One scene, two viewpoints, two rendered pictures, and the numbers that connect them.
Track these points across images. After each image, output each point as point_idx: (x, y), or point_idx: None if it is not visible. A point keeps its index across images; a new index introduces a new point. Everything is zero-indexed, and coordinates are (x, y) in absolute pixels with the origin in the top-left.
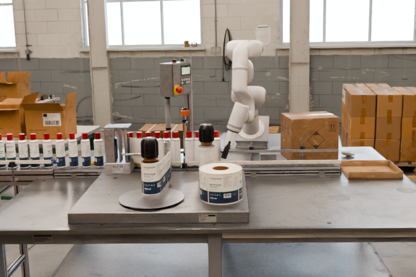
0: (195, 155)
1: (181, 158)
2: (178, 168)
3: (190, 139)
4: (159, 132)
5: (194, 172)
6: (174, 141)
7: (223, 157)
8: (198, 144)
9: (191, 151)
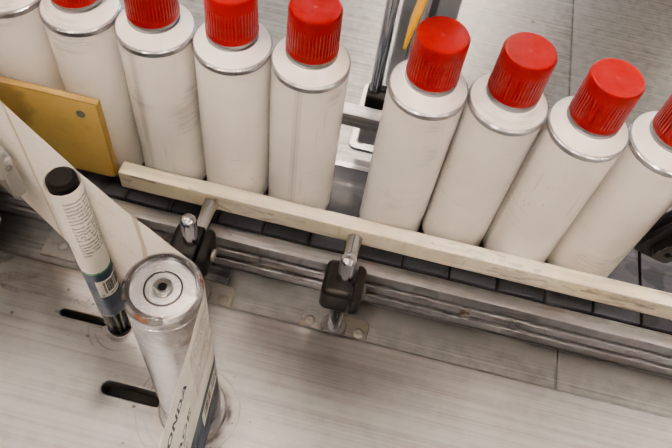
0: (449, 202)
1: None
2: (304, 243)
3: (438, 110)
4: None
5: (399, 395)
6: (296, 96)
7: (649, 254)
8: (494, 160)
9: (423, 179)
